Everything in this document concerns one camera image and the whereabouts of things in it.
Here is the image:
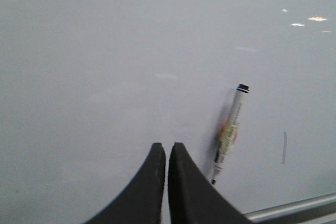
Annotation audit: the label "white dry-erase marker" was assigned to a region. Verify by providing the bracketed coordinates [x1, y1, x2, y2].
[211, 84, 249, 185]

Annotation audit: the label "large whiteboard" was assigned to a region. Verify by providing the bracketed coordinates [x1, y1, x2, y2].
[1, 0, 335, 223]

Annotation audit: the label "aluminium whiteboard tray rail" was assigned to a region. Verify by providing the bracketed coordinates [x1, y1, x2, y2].
[244, 193, 335, 223]

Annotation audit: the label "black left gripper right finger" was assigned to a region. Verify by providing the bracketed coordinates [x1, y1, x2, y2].
[168, 142, 252, 224]

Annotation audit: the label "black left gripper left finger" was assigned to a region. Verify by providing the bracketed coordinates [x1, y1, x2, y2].
[87, 143, 166, 223]

